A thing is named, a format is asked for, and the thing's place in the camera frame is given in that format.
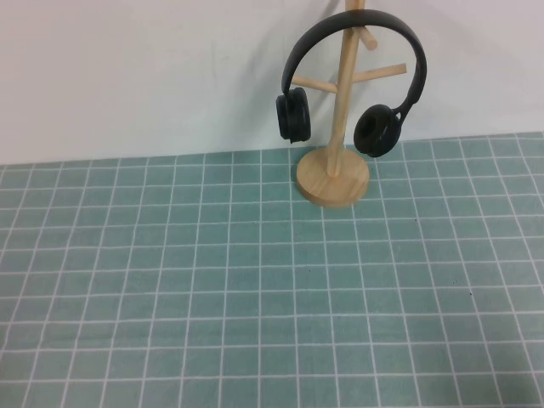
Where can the wooden headphone stand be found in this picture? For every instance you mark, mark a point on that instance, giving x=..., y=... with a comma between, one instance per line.
x=333, y=180

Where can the teal checkered tablecloth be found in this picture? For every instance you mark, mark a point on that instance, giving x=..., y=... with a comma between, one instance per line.
x=212, y=297

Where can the black over-ear headphones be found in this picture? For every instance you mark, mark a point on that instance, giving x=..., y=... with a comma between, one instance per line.
x=307, y=39

